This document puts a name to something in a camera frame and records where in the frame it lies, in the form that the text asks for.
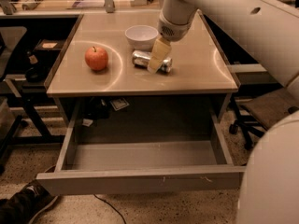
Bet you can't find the black floor cable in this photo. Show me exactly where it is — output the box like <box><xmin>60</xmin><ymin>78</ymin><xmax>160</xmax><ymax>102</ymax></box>
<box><xmin>93</xmin><ymin>193</ymin><xmax>128</xmax><ymax>224</ymax></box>

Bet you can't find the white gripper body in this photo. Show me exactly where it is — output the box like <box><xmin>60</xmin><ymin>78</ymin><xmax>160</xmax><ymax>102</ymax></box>
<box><xmin>158</xmin><ymin>15</ymin><xmax>191</xmax><ymax>42</ymax></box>

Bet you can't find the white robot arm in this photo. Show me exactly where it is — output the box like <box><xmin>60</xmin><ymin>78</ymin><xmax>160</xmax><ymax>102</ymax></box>
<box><xmin>148</xmin><ymin>0</ymin><xmax>299</xmax><ymax>224</ymax></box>

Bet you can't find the white paper label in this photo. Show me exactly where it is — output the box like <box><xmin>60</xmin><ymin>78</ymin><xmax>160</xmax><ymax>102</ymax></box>
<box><xmin>110</xmin><ymin>98</ymin><xmax>129</xmax><ymax>111</ymax></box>

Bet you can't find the white ceramic bowl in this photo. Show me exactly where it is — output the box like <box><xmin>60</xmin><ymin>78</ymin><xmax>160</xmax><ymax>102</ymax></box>
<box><xmin>125</xmin><ymin>25</ymin><xmax>158</xmax><ymax>51</ymax></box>

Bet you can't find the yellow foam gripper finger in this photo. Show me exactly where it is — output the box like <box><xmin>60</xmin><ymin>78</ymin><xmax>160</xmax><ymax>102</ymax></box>
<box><xmin>148</xmin><ymin>37</ymin><xmax>171</xmax><ymax>73</ymax></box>

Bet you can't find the red apple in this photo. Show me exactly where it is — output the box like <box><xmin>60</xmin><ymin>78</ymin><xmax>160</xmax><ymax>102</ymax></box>
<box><xmin>85</xmin><ymin>47</ymin><xmax>108</xmax><ymax>71</ymax></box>

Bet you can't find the open grey top drawer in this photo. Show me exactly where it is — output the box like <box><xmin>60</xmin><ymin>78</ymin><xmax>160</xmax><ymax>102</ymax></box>
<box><xmin>37</xmin><ymin>108</ymin><xmax>245</xmax><ymax>195</ymax></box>

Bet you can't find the black office chair right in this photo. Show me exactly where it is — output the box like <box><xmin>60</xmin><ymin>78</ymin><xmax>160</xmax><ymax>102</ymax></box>
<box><xmin>229</xmin><ymin>88</ymin><xmax>299</xmax><ymax>150</ymax></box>

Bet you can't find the grey cabinet desk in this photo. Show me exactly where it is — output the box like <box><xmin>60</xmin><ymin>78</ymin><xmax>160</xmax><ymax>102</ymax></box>
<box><xmin>43</xmin><ymin>10</ymin><xmax>241</xmax><ymax>126</ymax></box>

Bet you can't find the grey office chair left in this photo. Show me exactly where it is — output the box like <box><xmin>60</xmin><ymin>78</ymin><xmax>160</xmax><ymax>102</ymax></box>
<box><xmin>0</xmin><ymin>26</ymin><xmax>26</xmax><ymax>174</ymax></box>

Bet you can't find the silver blue redbull can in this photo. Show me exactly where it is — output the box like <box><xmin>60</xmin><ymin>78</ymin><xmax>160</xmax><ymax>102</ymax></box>
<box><xmin>132</xmin><ymin>50</ymin><xmax>172</xmax><ymax>73</ymax></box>

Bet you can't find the black shoe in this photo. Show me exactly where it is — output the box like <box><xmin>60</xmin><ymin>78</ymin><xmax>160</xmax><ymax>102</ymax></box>
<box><xmin>9</xmin><ymin>180</ymin><xmax>58</xmax><ymax>224</ymax></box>

